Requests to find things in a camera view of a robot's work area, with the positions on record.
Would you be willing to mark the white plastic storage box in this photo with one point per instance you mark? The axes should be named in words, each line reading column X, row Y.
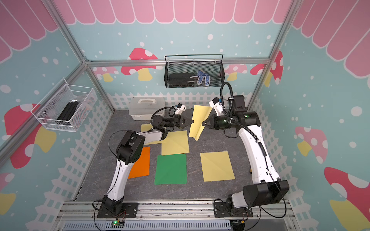
column 143, row 107

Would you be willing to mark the black box in white basket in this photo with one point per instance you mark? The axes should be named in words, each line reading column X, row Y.
column 67, row 113

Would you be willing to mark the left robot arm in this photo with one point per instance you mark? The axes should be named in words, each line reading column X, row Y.
column 128, row 152

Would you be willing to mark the orange paper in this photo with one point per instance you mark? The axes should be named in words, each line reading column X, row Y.
column 142, row 165

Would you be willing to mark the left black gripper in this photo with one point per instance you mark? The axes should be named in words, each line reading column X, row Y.
column 177, row 121

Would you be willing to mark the blue white item in basket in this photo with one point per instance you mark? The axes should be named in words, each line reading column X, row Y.
column 201, row 78

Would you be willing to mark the small green paper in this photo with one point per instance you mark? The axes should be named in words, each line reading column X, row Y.
column 171, row 169

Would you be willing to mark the small green circuit board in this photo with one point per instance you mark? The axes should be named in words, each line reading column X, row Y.
column 117, row 224

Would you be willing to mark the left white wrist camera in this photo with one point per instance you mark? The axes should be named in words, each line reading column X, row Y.
column 179, row 109

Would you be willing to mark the black wire wall basket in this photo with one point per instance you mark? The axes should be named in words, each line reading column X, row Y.
column 194, row 71

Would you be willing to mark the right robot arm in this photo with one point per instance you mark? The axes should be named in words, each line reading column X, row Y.
column 267, row 187

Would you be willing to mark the white wire wall basket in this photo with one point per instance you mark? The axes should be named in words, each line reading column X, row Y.
column 51, row 106

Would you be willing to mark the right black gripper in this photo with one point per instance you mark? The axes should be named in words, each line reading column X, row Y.
column 213, row 118

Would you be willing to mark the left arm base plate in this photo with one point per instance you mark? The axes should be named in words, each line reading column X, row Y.
column 118, row 210

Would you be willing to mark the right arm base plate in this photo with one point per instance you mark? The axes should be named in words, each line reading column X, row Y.
column 225, row 210

